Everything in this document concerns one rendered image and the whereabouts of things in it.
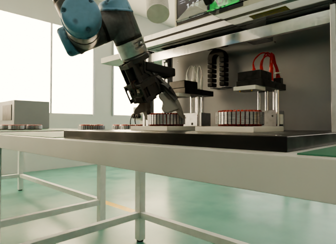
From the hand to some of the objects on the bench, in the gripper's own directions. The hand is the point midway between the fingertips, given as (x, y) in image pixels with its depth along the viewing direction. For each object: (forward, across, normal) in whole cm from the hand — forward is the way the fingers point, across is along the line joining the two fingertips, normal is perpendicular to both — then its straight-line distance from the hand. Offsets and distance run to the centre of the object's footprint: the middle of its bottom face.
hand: (166, 118), depth 86 cm
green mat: (+16, -52, +17) cm, 58 cm away
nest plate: (+3, 0, -2) cm, 3 cm away
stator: (+2, +24, -1) cm, 24 cm away
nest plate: (+3, +24, -2) cm, 24 cm away
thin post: (+7, +30, +5) cm, 31 cm away
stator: (+2, 0, -1) cm, 2 cm away
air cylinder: (+10, 0, +11) cm, 15 cm away
